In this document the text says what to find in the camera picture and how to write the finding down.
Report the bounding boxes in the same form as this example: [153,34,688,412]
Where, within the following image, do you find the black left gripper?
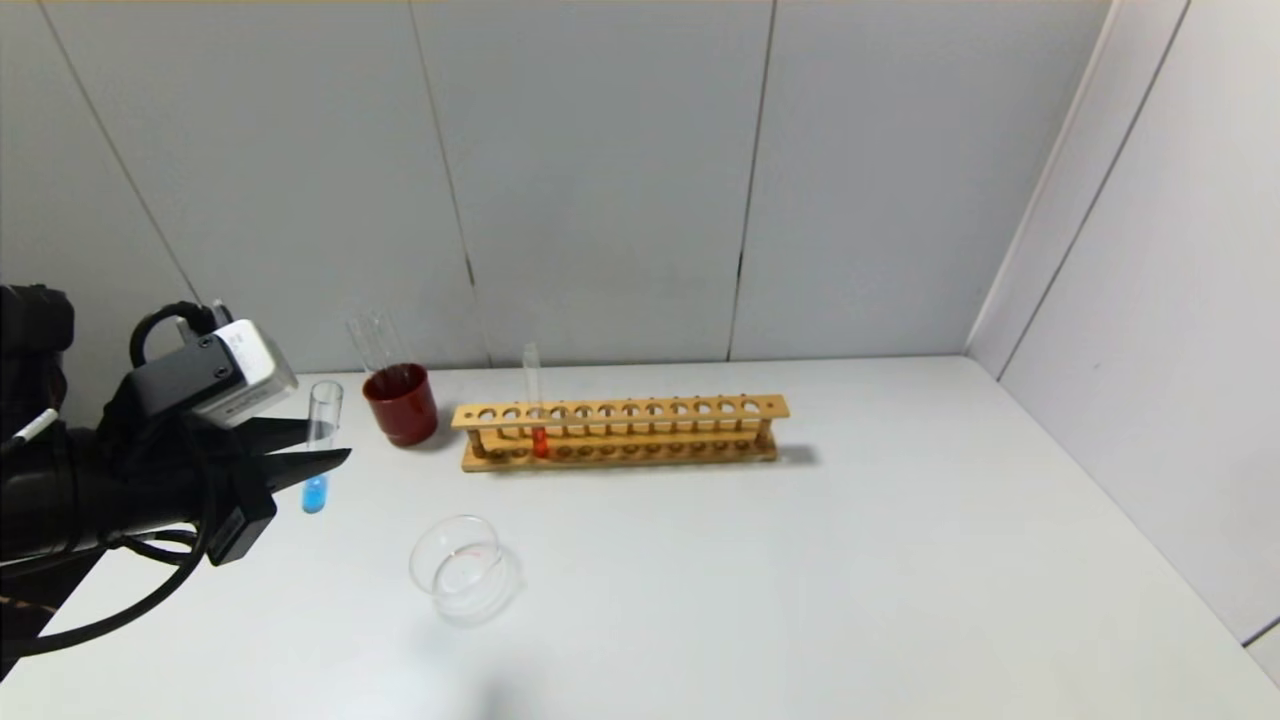
[64,414,353,567]

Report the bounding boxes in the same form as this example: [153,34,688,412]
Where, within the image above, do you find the test tube with blue pigment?
[303,380,344,515]

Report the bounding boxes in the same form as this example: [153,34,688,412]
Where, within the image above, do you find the empty glass test tube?
[370,314,406,369]
[347,316,386,373]

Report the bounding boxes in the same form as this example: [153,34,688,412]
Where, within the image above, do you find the test tube with red pigment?
[523,343,550,460]

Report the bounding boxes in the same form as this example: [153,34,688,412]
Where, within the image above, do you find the wooden test tube rack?
[452,394,791,473]

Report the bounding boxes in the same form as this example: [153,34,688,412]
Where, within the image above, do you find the red plastic cup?
[362,363,439,448]

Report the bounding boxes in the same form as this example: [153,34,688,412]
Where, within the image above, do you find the clear glass beaker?
[409,514,523,626]

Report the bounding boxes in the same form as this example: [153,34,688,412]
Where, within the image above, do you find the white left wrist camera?
[128,318,299,429]

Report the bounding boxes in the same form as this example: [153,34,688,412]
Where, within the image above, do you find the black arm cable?
[0,300,217,657]

